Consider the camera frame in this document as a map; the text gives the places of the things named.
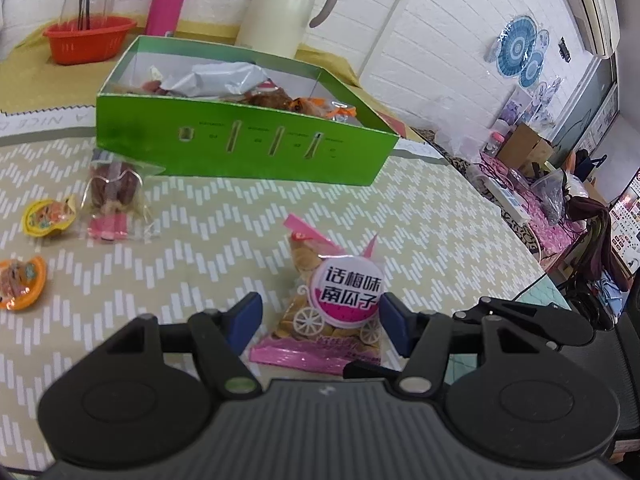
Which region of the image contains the pink pumpkin seed packet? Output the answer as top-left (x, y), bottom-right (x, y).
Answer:
top-left (250, 214), bottom-right (385, 375)

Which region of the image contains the clear dates packet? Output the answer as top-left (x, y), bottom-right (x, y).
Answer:
top-left (80, 148), bottom-right (164, 243)

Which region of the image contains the orange jelly cup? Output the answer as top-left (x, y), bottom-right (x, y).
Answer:
top-left (0, 256), bottom-right (47, 311)

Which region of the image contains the yellow jelly cup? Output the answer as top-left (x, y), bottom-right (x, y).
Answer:
top-left (22, 195), bottom-right (77, 238)

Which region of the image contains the orange clear nut packet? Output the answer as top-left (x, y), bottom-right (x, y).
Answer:
top-left (239, 87), bottom-right (357, 122)

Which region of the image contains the white grey snack bag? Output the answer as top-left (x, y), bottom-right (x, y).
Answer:
top-left (160, 62), bottom-right (269, 98)

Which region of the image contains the red sausage snack packet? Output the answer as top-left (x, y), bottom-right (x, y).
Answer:
top-left (134, 65), bottom-right (168, 96)

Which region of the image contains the chevron beige table mat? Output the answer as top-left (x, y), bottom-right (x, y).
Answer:
top-left (1, 128), bottom-right (544, 471)

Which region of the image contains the white power strip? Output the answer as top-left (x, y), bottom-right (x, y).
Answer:
top-left (485, 178), bottom-right (532, 226)

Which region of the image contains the green cardboard box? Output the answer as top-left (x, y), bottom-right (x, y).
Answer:
top-left (96, 36), bottom-right (398, 185)

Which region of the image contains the red plastic basket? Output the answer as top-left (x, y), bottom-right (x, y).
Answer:
top-left (42, 15), bottom-right (137, 65)

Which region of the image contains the cream thermos jug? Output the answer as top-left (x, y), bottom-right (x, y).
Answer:
top-left (235, 0), bottom-right (337, 58)

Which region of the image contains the blue wall decoration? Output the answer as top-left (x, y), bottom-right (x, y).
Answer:
top-left (485, 15), bottom-right (550, 89)

